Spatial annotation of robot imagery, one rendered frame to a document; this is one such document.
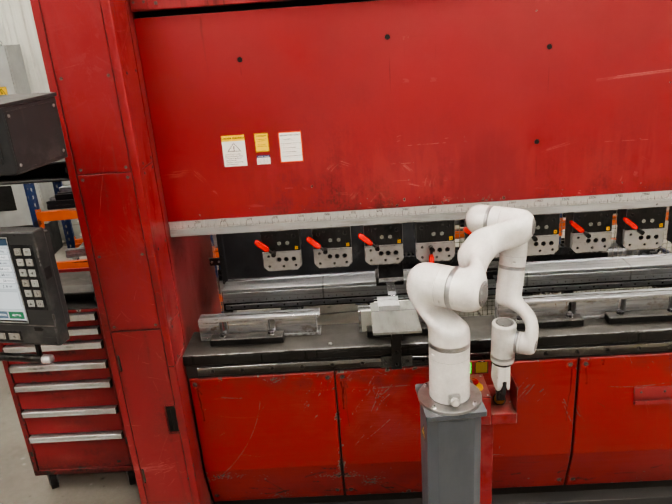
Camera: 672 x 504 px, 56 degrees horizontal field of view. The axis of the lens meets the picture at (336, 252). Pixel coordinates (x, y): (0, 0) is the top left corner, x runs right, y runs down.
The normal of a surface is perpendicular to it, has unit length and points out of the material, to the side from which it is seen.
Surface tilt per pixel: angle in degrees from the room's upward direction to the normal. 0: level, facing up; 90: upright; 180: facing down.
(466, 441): 90
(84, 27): 90
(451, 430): 90
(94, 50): 90
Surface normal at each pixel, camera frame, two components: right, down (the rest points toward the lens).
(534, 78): -0.01, 0.35
